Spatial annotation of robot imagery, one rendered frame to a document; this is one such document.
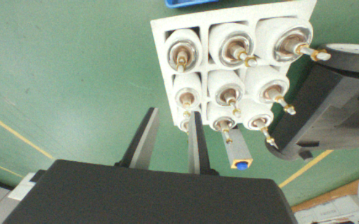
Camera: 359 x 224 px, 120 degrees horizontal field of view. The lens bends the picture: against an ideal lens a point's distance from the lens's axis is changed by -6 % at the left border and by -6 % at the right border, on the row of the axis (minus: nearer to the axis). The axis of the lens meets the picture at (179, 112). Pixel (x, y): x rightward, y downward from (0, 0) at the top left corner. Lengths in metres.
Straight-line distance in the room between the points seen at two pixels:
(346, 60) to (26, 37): 1.24
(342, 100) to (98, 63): 0.99
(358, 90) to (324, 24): 0.27
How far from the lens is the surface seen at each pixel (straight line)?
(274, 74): 0.40
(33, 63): 0.97
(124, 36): 0.60
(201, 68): 0.38
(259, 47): 0.37
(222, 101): 0.36
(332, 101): 0.68
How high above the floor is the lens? 0.54
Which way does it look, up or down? 49 degrees down
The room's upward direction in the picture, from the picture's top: 175 degrees counter-clockwise
